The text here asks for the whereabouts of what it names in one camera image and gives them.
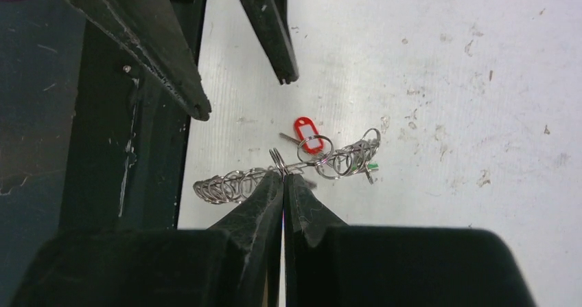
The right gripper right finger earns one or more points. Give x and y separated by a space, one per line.
331 263

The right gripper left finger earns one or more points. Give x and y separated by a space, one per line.
235 262

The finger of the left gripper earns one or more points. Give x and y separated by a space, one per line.
269 20
150 32

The metal key organizer disc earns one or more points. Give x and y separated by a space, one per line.
331 164

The red tagged key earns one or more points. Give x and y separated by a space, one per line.
306 136

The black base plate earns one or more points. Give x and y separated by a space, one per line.
129 137

